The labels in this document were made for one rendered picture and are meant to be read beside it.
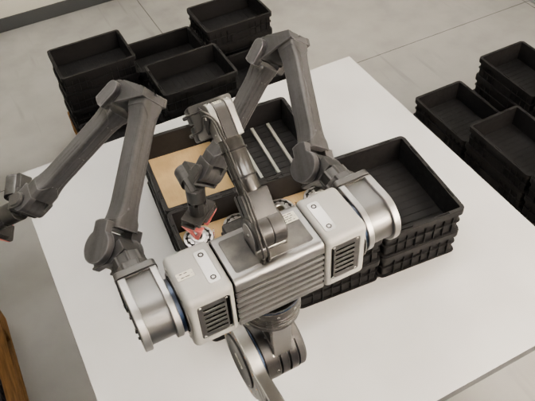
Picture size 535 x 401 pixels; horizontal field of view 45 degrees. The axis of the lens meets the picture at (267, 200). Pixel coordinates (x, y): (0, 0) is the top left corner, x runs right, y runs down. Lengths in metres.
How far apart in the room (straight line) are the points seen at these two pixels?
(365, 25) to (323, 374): 3.15
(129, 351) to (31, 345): 1.05
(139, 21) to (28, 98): 1.04
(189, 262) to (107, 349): 0.96
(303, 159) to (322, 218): 0.24
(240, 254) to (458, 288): 1.16
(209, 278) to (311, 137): 0.48
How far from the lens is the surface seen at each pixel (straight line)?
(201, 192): 1.84
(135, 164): 1.45
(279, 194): 2.28
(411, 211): 2.29
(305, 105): 1.58
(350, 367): 2.06
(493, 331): 2.20
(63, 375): 3.02
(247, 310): 1.32
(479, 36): 4.73
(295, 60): 1.65
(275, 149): 2.49
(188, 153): 2.51
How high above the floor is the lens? 2.51
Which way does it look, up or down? 47 degrees down
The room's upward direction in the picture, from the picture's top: 4 degrees counter-clockwise
